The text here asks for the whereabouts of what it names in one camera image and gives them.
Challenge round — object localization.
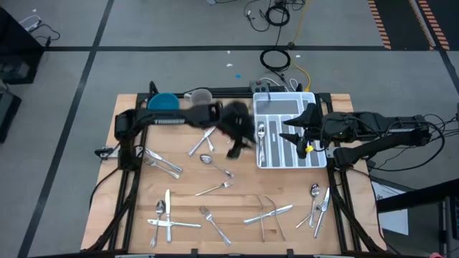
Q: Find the grey speckled mug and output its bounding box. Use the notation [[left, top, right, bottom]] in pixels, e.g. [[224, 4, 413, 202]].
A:
[[183, 88, 214, 107]]

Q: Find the black desk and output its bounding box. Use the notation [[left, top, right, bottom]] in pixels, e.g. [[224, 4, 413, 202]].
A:
[[376, 178, 459, 214]]

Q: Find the yellow cable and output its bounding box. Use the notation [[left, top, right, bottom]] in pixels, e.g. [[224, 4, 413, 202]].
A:
[[289, 0, 313, 92]]

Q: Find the coiled black cable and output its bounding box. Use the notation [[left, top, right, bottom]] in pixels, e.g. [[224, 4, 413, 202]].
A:
[[264, 4, 290, 27], [259, 48, 292, 73]]

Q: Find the black cabinet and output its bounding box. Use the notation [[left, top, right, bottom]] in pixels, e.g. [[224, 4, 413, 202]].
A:
[[0, 6, 45, 86]]

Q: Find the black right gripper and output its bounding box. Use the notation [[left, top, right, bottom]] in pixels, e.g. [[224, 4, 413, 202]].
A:
[[279, 103, 359, 146]]

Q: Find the white cutlery tray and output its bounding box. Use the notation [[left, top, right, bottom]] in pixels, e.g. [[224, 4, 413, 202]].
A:
[[252, 91, 328, 169]]

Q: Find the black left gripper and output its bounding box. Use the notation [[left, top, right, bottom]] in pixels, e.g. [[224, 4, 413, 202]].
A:
[[214, 100, 257, 161]]

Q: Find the grey power strip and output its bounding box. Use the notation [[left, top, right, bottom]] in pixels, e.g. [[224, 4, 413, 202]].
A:
[[249, 80, 271, 95]]

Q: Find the teal bowl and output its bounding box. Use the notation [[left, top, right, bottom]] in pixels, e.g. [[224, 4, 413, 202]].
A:
[[147, 92, 180, 111]]

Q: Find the silver knife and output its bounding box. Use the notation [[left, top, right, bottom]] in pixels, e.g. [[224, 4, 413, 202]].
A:
[[164, 188, 173, 244], [144, 148, 184, 173], [243, 204, 294, 226], [313, 186, 331, 239], [147, 219, 203, 229]]

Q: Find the white paper sheet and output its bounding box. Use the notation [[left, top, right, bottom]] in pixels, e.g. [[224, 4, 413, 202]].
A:
[[371, 181, 410, 237]]

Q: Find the grey metal stand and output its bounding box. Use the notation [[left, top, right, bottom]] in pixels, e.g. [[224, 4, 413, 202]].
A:
[[437, 195, 459, 258]]

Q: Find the black metal table frame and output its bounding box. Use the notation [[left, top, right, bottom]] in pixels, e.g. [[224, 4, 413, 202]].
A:
[[81, 80, 387, 258]]

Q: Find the black equipment case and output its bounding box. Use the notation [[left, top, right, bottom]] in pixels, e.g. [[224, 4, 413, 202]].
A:
[[0, 84, 22, 144]]

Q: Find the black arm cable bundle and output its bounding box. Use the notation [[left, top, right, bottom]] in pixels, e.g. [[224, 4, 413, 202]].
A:
[[361, 113, 459, 173]]

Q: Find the silver spoon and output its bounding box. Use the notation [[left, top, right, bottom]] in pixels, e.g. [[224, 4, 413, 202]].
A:
[[150, 199, 166, 248], [199, 153, 235, 178], [308, 183, 321, 229], [257, 122, 268, 166]]

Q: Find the cutlery pair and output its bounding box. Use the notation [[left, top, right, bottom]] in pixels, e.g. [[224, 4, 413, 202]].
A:
[[187, 125, 217, 157]]

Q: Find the white cable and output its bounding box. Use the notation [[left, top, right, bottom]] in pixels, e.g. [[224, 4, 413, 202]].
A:
[[260, 76, 299, 92], [18, 14, 42, 32]]

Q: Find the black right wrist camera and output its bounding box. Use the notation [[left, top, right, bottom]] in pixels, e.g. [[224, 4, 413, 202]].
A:
[[296, 141, 310, 160]]

